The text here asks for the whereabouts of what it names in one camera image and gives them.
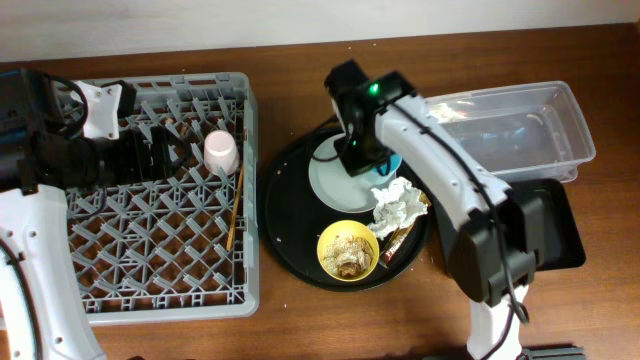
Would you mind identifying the brown Nescafe sachet wrapper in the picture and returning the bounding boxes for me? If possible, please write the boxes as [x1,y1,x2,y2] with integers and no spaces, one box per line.
[378,191,431,268]

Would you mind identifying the pink plastic cup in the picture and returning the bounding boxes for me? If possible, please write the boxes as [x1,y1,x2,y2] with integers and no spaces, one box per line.
[204,130,240,175]

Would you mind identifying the grey plastic dishwasher rack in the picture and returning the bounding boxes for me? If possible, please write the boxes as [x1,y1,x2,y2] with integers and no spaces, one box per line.
[67,72,260,326]

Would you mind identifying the blue plastic cup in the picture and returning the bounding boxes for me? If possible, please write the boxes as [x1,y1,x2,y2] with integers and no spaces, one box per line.
[369,154,402,185]

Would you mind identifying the round black serving tray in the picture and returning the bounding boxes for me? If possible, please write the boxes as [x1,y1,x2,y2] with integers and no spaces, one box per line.
[257,128,435,292]

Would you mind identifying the clear plastic bin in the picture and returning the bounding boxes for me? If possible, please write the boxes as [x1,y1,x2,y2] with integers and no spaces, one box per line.
[426,81,596,182]

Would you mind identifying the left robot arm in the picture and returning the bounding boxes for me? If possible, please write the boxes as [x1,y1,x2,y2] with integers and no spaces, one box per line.
[1,68,185,359]

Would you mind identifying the white paper napkin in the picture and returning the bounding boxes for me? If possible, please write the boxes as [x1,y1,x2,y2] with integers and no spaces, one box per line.
[368,177,428,239]

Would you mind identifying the food scraps rice and shells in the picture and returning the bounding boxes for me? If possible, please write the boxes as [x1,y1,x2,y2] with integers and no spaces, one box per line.
[322,235,374,279]

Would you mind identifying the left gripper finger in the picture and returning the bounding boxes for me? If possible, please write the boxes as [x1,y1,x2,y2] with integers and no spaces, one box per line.
[130,129,153,181]
[151,126,174,180]

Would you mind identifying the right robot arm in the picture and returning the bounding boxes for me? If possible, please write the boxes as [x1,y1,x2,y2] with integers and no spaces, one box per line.
[324,60,545,359]

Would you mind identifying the grey round plate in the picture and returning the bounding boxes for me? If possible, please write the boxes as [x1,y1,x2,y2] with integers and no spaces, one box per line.
[308,158,396,213]

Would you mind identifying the yellow bowl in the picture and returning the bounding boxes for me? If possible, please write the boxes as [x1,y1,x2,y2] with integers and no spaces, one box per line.
[316,220,380,282]

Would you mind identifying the wooden chopstick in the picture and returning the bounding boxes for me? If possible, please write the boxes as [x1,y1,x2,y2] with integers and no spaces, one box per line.
[226,162,245,252]

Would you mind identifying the black rectangular tray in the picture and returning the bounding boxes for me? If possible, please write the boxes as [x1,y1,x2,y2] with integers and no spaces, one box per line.
[429,177,587,274]

